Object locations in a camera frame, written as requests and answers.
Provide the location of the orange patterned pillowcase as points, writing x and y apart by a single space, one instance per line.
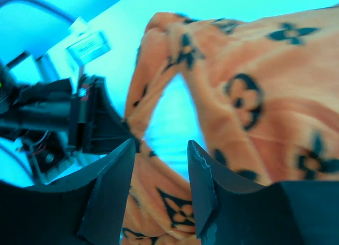
266 95

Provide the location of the white pillow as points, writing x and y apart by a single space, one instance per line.
173 123

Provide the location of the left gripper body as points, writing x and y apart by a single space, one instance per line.
44 107

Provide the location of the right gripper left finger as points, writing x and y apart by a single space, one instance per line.
85 207

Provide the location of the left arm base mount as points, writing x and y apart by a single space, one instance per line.
47 156

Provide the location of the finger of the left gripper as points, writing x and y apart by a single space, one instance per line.
104 129

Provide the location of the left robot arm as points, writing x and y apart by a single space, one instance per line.
87 116

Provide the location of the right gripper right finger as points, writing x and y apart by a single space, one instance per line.
230 209

